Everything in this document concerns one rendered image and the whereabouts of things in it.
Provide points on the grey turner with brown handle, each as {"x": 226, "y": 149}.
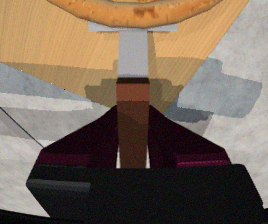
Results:
{"x": 132, "y": 93}

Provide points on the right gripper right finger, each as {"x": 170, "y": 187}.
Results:
{"x": 180, "y": 146}

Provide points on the cheese pizza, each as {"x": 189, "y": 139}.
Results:
{"x": 135, "y": 13}

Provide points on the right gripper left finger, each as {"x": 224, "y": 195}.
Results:
{"x": 86, "y": 145}

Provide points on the light wooden cutting board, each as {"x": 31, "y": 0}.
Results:
{"x": 51, "y": 44}

